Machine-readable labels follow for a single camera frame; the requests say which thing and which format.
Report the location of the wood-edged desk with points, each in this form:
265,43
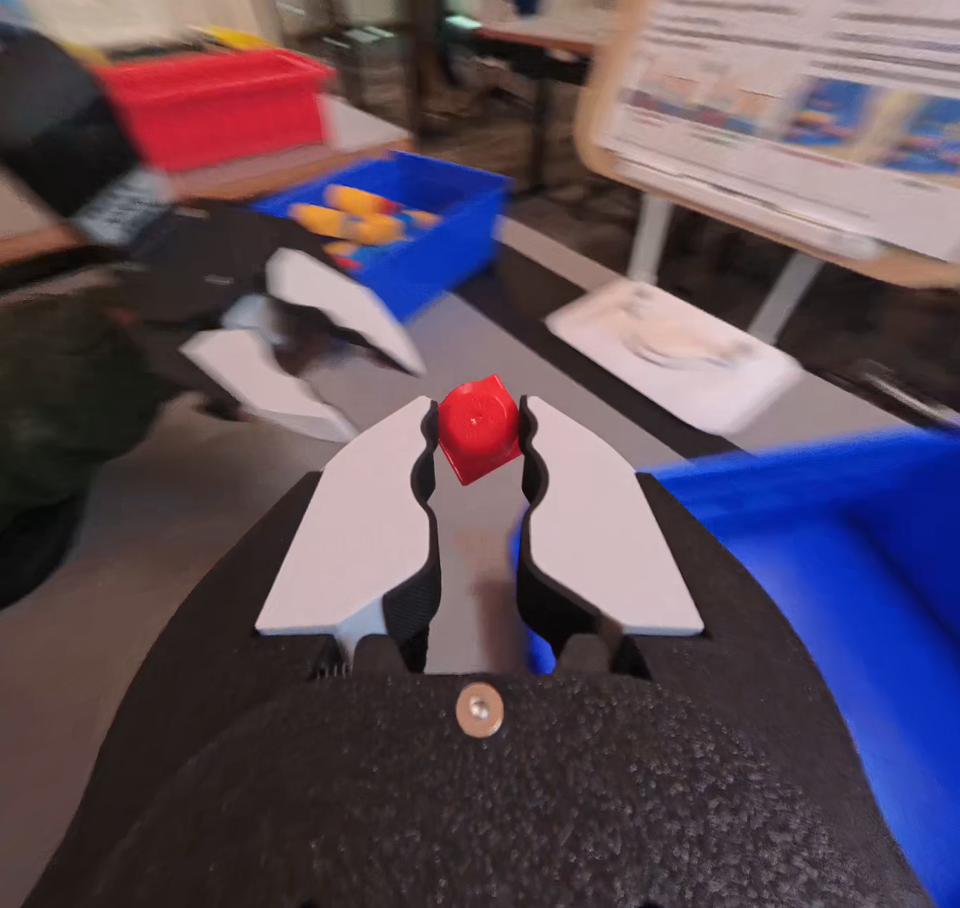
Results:
540,30
360,127

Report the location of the poster board stand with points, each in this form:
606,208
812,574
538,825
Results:
750,60

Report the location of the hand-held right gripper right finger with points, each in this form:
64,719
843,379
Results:
607,548

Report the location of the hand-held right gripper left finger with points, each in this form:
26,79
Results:
352,548

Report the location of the red plastic bin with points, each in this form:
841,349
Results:
217,105

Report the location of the black mesh pad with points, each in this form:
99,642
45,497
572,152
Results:
30,555

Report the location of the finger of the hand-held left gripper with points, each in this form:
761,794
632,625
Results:
255,375
337,293

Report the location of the red mega block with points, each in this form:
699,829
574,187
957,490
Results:
476,420

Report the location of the blue plastic bin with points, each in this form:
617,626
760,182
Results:
862,585
450,262

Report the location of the pile of mega blocks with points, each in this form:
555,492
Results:
352,217

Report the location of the person's left forearm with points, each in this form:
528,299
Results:
60,398

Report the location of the yellow plastic bin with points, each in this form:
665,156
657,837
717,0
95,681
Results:
236,37

